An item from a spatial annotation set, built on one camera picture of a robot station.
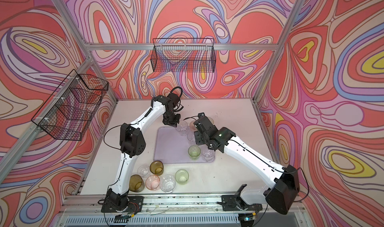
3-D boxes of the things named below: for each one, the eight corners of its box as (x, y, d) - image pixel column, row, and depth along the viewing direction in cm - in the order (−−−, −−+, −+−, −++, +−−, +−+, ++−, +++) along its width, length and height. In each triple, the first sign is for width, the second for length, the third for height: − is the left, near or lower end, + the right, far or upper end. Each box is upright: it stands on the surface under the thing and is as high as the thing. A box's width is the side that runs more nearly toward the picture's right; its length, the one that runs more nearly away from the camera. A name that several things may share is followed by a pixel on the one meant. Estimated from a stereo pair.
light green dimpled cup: (176, 185, 81) (174, 181, 75) (176, 174, 85) (175, 169, 79) (189, 185, 81) (188, 181, 75) (189, 174, 85) (188, 169, 79)
